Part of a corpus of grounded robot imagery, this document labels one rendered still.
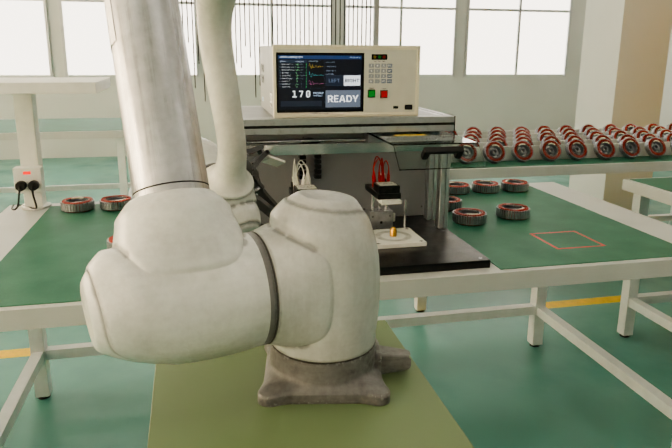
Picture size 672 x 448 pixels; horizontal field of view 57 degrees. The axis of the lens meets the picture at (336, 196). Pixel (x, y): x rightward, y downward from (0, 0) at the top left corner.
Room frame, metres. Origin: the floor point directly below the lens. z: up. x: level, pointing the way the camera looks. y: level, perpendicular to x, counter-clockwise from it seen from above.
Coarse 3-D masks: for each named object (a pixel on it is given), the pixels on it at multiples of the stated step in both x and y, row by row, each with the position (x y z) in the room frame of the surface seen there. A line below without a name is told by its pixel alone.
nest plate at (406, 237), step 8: (376, 232) 1.75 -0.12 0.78; (384, 232) 1.75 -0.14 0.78; (400, 232) 1.75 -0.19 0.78; (408, 232) 1.75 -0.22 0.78; (376, 240) 1.67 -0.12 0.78; (384, 240) 1.67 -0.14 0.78; (392, 240) 1.67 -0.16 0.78; (400, 240) 1.67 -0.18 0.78; (408, 240) 1.67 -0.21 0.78; (416, 240) 1.67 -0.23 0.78; (424, 240) 1.67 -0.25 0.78; (384, 248) 1.63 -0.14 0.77
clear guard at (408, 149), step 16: (400, 144) 1.61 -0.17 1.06; (416, 144) 1.62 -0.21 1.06; (432, 144) 1.63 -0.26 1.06; (448, 144) 1.64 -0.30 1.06; (464, 144) 1.65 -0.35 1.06; (400, 160) 1.58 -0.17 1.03; (416, 160) 1.59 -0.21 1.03; (432, 160) 1.59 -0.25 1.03; (448, 160) 1.60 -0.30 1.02; (464, 160) 1.61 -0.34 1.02; (480, 160) 1.62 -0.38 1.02
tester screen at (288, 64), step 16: (288, 64) 1.78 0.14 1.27; (304, 64) 1.79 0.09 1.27; (320, 64) 1.80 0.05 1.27; (336, 64) 1.81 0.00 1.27; (352, 64) 1.82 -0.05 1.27; (288, 80) 1.78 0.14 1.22; (304, 80) 1.79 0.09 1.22; (320, 80) 1.80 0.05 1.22; (288, 96) 1.78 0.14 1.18; (320, 96) 1.80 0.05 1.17
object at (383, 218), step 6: (366, 210) 1.86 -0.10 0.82; (372, 210) 1.85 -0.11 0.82; (378, 210) 1.85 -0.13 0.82; (384, 210) 1.85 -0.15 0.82; (390, 210) 1.85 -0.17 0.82; (372, 216) 1.83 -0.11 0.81; (378, 216) 1.83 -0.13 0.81; (384, 216) 1.84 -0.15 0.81; (390, 216) 1.84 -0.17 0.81; (372, 222) 1.83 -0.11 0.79; (378, 222) 1.83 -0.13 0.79; (384, 222) 1.84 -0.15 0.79; (390, 222) 1.84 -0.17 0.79; (378, 228) 1.83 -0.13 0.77
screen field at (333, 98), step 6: (330, 90) 1.81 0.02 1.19; (336, 90) 1.81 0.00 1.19; (342, 90) 1.82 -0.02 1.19; (348, 90) 1.82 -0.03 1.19; (354, 90) 1.82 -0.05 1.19; (360, 90) 1.83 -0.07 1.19; (330, 96) 1.81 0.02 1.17; (336, 96) 1.81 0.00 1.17; (342, 96) 1.82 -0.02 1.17; (348, 96) 1.82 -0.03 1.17; (354, 96) 1.82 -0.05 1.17; (330, 102) 1.81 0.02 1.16; (336, 102) 1.81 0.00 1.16; (342, 102) 1.82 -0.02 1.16; (348, 102) 1.82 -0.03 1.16; (354, 102) 1.82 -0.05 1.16
